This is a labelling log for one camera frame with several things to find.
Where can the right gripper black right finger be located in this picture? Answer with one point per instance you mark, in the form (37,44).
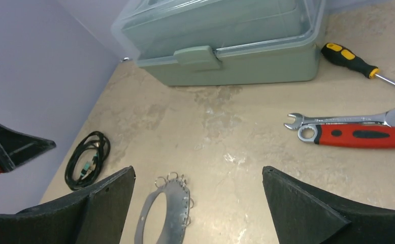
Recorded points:
(303,213)

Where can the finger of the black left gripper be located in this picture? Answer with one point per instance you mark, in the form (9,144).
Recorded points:
(17,148)

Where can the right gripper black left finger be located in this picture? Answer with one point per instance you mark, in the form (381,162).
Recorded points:
(94,214)

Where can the silver metal key holder plate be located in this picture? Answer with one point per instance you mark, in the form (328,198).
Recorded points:
(179,202)

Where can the silver open-end wrench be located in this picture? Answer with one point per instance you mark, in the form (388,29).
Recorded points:
(386,118)

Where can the black yellow screwdriver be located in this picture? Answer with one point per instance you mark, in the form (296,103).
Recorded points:
(341,56)

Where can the green plastic toolbox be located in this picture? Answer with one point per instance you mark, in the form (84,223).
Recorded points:
(201,43)

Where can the red handled adjustable wrench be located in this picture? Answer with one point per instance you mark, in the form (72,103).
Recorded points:
(349,135)

